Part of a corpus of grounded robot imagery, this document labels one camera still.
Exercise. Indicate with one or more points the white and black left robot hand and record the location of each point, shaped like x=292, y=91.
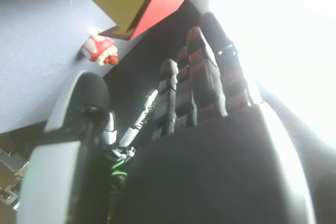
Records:
x=210, y=171

